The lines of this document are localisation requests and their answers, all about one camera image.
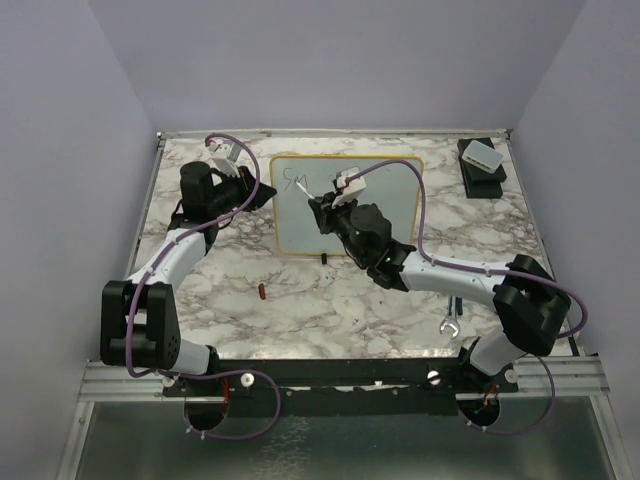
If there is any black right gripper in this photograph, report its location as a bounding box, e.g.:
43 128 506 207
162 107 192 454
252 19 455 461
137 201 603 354
312 190 369 265

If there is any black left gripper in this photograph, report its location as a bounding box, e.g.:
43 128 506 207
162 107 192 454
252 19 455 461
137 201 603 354
208 164 277 216

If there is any yellow framed whiteboard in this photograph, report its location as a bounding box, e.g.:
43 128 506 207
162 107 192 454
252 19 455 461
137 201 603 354
269 154 426 258

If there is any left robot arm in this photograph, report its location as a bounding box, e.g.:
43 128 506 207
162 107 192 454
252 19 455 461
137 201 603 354
100 161 277 395

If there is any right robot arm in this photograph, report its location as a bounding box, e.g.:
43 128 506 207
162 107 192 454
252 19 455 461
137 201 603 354
308 192 571 391

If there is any lower black box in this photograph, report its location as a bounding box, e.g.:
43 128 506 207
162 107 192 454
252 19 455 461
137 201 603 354
463 171 506 199

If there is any black box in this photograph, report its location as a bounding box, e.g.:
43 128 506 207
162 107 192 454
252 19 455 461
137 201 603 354
457 138 507 183
463 171 506 199

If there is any upper black box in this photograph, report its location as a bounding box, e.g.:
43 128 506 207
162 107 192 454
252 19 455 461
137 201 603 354
457 138 507 183

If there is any silver open-end wrench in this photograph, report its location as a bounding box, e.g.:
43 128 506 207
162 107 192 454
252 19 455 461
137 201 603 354
439 296 462 339

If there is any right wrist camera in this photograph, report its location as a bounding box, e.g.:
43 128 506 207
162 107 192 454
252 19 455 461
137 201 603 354
332 167 366 208

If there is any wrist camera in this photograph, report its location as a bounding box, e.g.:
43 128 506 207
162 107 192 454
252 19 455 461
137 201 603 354
207 140 241 177
332 167 366 208

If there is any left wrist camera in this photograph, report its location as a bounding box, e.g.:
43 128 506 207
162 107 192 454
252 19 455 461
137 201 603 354
207 140 241 177

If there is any white network switch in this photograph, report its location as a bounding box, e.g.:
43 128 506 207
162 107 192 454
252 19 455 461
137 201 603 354
463 140 504 172

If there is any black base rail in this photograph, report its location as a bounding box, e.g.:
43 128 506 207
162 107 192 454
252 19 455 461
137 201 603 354
163 351 518 417

